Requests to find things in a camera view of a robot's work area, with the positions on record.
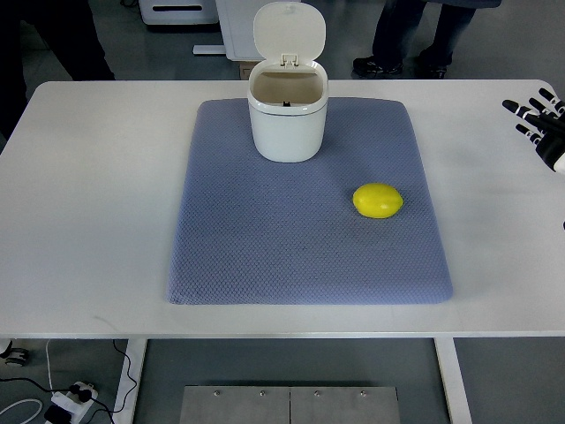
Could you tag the cardboard box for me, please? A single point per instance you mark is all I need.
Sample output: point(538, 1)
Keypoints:
point(245, 69)

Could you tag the yellow lemon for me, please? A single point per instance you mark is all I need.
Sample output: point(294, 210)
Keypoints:
point(377, 200)

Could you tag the white table leg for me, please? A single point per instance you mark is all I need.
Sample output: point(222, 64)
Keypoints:
point(452, 380)
point(129, 383)

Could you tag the white appliance with slot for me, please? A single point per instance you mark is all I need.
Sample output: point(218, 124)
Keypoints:
point(178, 12)

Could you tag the left white table leg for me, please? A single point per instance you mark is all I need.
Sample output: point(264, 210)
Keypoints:
point(129, 383)

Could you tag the right white table leg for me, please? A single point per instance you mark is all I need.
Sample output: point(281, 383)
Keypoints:
point(452, 380)

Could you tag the metal floor plate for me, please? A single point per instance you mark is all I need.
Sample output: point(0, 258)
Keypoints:
point(294, 404)

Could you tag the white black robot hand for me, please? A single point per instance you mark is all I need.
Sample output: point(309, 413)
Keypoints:
point(542, 123)

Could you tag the person in black clothes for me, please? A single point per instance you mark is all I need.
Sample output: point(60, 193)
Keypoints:
point(69, 30)

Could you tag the caster wheel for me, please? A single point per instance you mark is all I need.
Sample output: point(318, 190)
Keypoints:
point(11, 355)

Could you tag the white power strip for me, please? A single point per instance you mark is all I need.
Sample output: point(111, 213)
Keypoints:
point(77, 400)

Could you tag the white trash bin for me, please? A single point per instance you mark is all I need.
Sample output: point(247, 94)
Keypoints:
point(288, 89)

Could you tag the person in dark trousers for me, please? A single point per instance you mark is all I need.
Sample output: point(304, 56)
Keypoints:
point(394, 33)

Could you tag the white cabinet base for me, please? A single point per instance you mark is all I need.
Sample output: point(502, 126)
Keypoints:
point(236, 23)

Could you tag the blue quilted mat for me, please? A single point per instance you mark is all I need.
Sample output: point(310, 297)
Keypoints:
point(252, 231)

